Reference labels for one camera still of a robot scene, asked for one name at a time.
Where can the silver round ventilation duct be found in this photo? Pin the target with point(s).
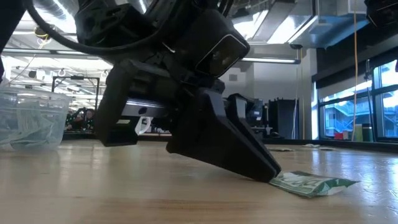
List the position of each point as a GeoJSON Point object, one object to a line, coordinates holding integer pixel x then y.
{"type": "Point", "coordinates": [56, 12]}

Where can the dark green truvia sweetener packet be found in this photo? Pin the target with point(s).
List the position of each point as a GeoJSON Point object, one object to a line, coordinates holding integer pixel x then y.
{"type": "Point", "coordinates": [311, 185]}

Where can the person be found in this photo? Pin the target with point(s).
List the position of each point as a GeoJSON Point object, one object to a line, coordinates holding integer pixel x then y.
{"type": "Point", "coordinates": [79, 121]}

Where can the black aluminium table frame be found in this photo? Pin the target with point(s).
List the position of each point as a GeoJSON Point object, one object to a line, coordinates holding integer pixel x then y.
{"type": "Point", "coordinates": [357, 145]}

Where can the banknote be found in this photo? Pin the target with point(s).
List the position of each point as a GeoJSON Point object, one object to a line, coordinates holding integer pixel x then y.
{"type": "Point", "coordinates": [311, 145]}
{"type": "Point", "coordinates": [327, 148]}
{"type": "Point", "coordinates": [281, 149]}

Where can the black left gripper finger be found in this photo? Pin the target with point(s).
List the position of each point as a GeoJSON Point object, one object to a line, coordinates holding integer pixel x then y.
{"type": "Point", "coordinates": [245, 124]}
{"type": "Point", "coordinates": [211, 143]}

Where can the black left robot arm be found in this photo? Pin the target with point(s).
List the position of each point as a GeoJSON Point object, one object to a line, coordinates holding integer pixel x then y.
{"type": "Point", "coordinates": [124, 18]}

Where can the pale green stevia sweetener packet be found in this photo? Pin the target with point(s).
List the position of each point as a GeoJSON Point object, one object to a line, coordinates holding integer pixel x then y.
{"type": "Point", "coordinates": [34, 124]}
{"type": "Point", "coordinates": [18, 143]}

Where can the red box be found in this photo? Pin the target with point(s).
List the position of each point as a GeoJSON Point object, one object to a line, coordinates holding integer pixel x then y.
{"type": "Point", "coordinates": [339, 136]}

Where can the pale green container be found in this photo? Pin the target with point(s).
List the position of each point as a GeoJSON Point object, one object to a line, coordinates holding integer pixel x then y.
{"type": "Point", "coordinates": [357, 133]}

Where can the silver rectangular ventilation duct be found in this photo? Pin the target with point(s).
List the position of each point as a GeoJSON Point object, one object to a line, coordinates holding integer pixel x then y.
{"type": "Point", "coordinates": [304, 18]}

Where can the black cabinet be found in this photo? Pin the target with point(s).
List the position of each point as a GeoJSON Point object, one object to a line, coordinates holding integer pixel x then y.
{"type": "Point", "coordinates": [283, 118]}

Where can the clear plastic deli cup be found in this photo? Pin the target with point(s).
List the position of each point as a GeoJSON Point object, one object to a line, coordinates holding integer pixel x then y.
{"type": "Point", "coordinates": [60, 102]}

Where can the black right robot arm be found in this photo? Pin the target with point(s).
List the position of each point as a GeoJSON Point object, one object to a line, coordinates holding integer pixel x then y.
{"type": "Point", "coordinates": [382, 12]}

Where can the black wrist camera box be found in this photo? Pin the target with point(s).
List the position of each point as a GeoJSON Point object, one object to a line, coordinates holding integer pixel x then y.
{"type": "Point", "coordinates": [217, 53]}

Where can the long ceiling light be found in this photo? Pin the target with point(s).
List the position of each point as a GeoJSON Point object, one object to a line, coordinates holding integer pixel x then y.
{"type": "Point", "coordinates": [270, 60]}

